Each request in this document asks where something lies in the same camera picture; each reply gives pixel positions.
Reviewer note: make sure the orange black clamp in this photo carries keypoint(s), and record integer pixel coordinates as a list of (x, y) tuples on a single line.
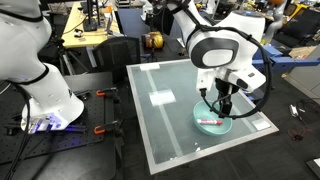
[(106, 127), (108, 92)]

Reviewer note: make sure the white tape patch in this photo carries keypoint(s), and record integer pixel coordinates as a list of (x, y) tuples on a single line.
[(261, 125), (149, 66)]

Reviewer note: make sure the teal bowl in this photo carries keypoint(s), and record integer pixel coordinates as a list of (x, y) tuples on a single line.
[(210, 130)]

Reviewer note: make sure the black perforated robot base table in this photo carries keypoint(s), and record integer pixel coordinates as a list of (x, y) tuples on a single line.
[(60, 150)]

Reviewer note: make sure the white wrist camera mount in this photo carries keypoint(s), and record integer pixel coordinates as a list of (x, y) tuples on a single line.
[(248, 80)]

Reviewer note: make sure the black camera tripod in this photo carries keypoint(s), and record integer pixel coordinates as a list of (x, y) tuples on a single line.
[(68, 56)]

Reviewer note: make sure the wooden desk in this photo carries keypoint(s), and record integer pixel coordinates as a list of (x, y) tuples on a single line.
[(76, 33)]

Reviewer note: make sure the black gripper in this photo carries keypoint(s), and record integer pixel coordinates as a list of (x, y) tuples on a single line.
[(223, 88)]

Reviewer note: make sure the brass yellow cylinder object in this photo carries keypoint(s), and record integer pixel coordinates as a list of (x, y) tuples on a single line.
[(154, 40)]

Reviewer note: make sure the black mesh chair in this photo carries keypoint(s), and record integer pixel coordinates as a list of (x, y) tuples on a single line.
[(116, 56)]

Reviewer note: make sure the red and white marker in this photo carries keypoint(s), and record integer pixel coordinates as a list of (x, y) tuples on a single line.
[(208, 122)]

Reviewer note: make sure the white paper sheet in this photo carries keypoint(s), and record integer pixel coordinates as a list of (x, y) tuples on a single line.
[(162, 97)]

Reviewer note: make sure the white power adapter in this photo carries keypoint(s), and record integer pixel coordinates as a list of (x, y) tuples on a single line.
[(293, 110)]

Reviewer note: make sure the blue metal frame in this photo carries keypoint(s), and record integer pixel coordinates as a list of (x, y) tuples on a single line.
[(283, 61)]

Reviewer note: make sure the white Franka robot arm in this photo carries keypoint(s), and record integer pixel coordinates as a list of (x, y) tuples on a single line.
[(50, 96)]

